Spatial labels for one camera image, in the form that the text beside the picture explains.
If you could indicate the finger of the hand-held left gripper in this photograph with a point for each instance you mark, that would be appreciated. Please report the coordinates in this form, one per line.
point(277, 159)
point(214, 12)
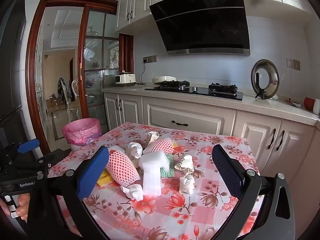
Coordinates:
point(37, 162)
point(28, 145)

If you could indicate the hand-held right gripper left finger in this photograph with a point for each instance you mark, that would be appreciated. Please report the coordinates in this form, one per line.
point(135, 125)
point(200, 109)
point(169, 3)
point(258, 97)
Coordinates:
point(92, 172)

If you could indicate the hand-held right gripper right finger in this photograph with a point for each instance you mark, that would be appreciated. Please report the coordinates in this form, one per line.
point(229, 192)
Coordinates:
point(227, 172)

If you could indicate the trash bin with pink bag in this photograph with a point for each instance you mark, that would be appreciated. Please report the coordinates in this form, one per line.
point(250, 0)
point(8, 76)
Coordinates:
point(80, 132)

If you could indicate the white tissue packet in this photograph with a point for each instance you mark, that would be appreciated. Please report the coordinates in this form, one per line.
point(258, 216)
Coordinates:
point(152, 182)

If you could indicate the gold patterned paper cup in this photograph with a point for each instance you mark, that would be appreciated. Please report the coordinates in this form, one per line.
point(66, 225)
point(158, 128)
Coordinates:
point(152, 137)

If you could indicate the person's left hand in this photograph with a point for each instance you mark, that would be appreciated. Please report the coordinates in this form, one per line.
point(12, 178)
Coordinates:
point(22, 205)

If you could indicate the pink foam fruit net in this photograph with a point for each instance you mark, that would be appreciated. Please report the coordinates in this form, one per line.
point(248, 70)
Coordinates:
point(160, 148)
point(122, 168)

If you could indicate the crumpled white tissue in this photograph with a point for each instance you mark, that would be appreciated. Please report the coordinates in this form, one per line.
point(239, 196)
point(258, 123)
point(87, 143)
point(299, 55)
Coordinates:
point(132, 192)

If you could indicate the crumpled white plastic bag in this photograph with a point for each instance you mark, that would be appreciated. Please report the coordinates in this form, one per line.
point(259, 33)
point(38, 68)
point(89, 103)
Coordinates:
point(133, 150)

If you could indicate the white base cabinet doors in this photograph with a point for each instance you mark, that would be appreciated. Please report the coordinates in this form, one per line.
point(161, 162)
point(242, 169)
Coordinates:
point(125, 110)
point(262, 140)

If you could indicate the cardboard box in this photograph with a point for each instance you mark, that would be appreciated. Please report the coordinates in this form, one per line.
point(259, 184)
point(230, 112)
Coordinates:
point(52, 102)

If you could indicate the green wavy cloth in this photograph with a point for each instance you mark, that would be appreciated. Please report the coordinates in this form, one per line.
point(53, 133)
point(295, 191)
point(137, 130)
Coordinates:
point(170, 166)

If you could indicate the white foam block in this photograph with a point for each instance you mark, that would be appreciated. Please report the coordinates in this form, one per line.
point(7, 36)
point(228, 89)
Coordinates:
point(153, 160)

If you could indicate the patterned garment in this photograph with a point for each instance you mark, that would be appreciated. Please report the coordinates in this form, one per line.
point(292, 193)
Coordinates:
point(61, 90)

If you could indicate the dark refrigerator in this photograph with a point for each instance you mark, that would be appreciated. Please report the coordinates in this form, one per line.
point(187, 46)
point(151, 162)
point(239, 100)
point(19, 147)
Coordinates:
point(10, 80)

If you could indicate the white cabinet drawer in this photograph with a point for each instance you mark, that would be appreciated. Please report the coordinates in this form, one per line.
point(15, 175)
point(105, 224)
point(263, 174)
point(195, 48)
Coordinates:
point(187, 115)

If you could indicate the white ornate chair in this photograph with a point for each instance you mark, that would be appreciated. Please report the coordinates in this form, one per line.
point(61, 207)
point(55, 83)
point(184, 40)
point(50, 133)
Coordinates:
point(75, 92)

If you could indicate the pink floral tablecloth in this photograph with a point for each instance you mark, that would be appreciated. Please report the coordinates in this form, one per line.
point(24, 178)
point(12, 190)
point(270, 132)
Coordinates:
point(162, 217)

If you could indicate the black gas stove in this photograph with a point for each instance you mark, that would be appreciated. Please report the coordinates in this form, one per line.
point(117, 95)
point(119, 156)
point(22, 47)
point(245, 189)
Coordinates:
point(195, 90)

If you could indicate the black lid stand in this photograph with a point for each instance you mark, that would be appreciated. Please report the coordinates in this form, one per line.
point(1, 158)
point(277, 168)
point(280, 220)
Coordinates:
point(260, 90)

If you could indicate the white rice cooker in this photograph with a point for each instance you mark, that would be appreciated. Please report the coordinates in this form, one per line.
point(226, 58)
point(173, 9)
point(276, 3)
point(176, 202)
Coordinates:
point(125, 79)

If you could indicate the steel pot lid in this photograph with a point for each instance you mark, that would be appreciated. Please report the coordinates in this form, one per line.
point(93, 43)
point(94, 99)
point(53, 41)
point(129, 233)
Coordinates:
point(271, 80)

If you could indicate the red cup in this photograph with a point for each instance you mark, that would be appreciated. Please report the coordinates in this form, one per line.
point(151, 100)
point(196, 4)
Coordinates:
point(308, 103)

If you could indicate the white bottle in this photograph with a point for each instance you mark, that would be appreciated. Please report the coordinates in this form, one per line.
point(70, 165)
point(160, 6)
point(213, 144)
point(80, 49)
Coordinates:
point(317, 107)

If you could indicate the glass sliding door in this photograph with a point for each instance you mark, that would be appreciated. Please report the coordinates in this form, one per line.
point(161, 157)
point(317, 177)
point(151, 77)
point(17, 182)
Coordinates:
point(97, 55)

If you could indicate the white electric pan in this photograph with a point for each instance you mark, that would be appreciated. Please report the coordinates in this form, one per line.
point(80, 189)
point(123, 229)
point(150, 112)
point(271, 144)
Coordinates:
point(160, 79)

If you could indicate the reddish wooden shutter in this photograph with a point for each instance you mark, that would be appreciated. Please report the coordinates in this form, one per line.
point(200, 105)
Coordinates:
point(126, 52)

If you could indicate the black range hood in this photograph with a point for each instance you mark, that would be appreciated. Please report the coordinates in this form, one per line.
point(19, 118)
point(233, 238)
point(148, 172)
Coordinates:
point(200, 22)

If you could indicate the reddish wooden door frame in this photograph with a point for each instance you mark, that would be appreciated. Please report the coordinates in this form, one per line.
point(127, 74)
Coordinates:
point(31, 80)

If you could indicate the gold wall socket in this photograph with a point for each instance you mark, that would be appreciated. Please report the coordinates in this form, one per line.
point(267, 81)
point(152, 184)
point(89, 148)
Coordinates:
point(293, 64)
point(151, 59)

